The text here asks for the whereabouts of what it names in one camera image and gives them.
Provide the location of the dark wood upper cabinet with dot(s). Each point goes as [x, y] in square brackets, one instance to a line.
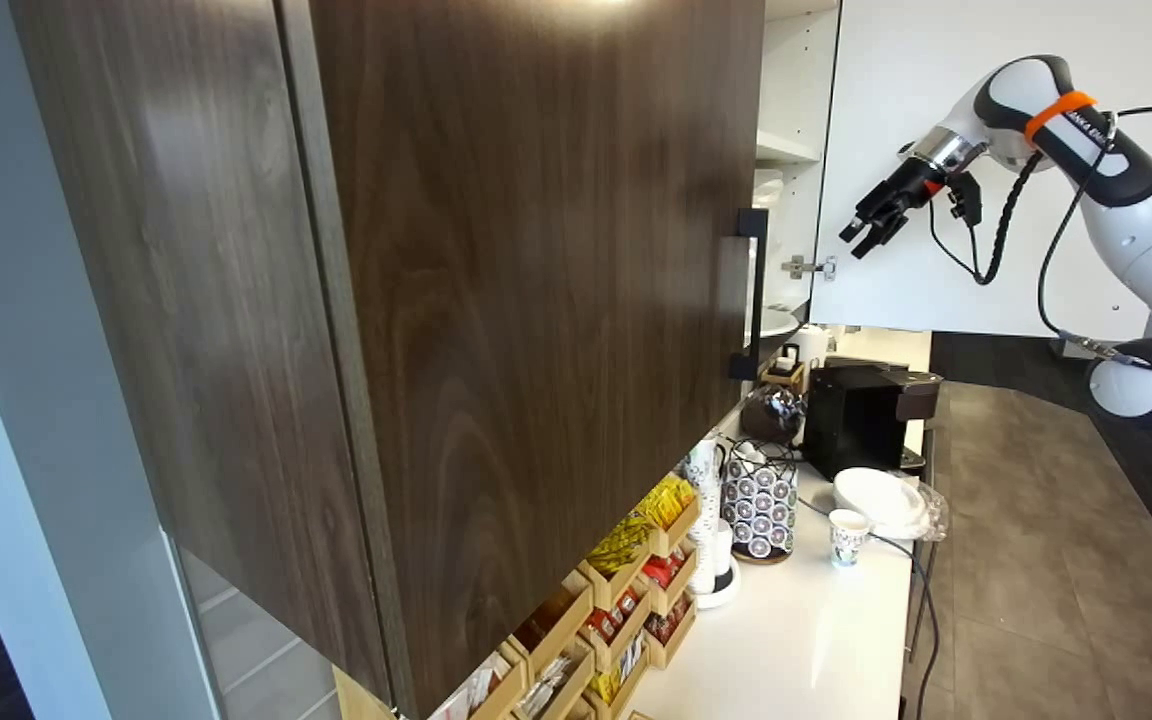
[523, 307]

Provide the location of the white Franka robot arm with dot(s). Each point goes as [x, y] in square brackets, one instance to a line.
[1139, 215]

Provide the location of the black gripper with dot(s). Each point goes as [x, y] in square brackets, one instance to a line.
[909, 188]

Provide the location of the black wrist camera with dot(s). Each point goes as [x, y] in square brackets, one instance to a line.
[964, 198]

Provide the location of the swirl print paper coffee cup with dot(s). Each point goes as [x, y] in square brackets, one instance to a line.
[848, 536]

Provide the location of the white open cabinet door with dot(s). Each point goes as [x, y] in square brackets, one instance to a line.
[977, 294]

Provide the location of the black coffee machine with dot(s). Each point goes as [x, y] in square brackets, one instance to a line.
[852, 421]

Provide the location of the dark metal jug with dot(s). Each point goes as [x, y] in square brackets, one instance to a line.
[771, 419]

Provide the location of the white cabinet interior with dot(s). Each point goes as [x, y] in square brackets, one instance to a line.
[789, 81]

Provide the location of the silver door hinge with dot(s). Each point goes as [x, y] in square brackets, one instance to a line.
[809, 264]

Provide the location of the wooden tea bag organizer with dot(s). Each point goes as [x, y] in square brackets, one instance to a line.
[621, 606]

